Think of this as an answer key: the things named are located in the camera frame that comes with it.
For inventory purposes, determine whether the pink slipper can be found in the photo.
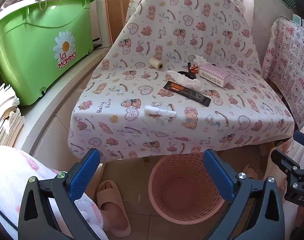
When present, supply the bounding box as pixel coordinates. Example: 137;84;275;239
95;180;132;237
238;164;260;180

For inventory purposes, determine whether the small crumpled white tissue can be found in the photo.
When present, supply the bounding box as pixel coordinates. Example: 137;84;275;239
193;55;209;67

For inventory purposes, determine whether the pink perforated plastic basket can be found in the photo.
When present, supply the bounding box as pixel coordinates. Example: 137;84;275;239
148;153;234;225

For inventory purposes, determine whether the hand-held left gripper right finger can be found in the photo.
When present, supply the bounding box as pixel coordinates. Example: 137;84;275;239
203;149;285;240

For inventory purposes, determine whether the person's left foot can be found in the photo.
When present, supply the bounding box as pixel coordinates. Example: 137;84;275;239
100;201;128;230

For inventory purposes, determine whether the long white tissue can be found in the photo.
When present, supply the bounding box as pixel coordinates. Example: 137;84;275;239
167;70;203;91

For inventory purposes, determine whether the black snack wrapper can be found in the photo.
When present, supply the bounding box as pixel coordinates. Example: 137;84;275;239
163;81;212;106

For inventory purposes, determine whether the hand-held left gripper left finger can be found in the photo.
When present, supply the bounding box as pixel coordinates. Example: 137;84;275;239
18;148;110;240

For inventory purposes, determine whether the bear printed cloth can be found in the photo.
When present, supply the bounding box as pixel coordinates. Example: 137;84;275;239
67;0;296;162

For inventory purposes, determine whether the black cable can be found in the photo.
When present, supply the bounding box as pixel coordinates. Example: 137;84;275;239
0;201;20;232

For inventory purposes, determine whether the green plastic storage box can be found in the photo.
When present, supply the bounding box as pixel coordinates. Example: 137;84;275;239
0;0;96;107

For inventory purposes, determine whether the white storage box lid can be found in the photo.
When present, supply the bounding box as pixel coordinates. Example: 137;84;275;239
0;0;96;24

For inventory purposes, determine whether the cream thread spool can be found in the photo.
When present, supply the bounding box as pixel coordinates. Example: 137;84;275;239
148;58;164;70

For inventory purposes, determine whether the pink patchwork printed cloth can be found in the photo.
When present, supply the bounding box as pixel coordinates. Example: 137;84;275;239
261;16;304;130

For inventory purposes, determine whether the pink fleece robe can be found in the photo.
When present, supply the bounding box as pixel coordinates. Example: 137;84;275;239
0;127;304;240

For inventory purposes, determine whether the pink checked tissue pack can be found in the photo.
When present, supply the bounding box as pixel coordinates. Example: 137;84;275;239
199;64;231;88

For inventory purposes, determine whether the stack of papers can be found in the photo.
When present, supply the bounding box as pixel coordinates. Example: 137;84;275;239
0;62;26;148

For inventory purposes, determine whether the white plastic tube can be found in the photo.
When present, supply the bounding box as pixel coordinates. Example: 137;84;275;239
144;105;177;117

